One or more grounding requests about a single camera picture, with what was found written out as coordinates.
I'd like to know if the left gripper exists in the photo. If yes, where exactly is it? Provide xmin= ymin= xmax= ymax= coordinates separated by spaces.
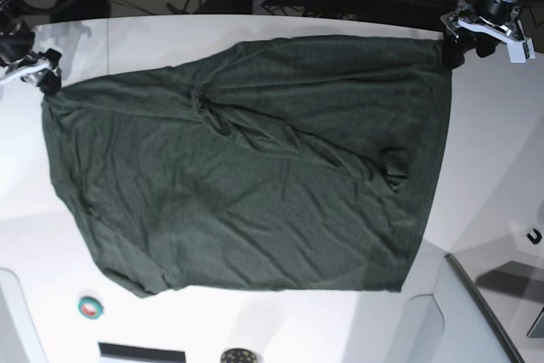
xmin=442 ymin=0 xmax=518 ymax=69

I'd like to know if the black U-shaped hook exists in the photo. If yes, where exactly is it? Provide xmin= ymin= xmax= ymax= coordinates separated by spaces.
xmin=526 ymin=229 xmax=543 ymax=245

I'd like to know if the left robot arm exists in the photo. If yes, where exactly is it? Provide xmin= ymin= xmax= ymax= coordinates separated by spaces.
xmin=440 ymin=0 xmax=536 ymax=70

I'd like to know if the green tape roll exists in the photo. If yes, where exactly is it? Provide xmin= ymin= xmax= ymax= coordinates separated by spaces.
xmin=77 ymin=296 xmax=104 ymax=320

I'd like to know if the dark green t-shirt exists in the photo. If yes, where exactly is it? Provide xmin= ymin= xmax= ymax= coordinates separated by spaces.
xmin=42 ymin=36 xmax=452 ymax=298

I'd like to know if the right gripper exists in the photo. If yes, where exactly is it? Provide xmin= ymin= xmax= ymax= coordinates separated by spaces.
xmin=1 ymin=18 xmax=62 ymax=96

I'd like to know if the grey metal tray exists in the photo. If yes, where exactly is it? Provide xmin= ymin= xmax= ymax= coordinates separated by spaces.
xmin=447 ymin=252 xmax=543 ymax=362

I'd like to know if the black perforated round object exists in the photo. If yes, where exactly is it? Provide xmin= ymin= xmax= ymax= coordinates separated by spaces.
xmin=220 ymin=349 xmax=258 ymax=363

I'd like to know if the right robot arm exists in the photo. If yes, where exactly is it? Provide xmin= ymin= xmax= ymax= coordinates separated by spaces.
xmin=1 ymin=0 xmax=76 ymax=95

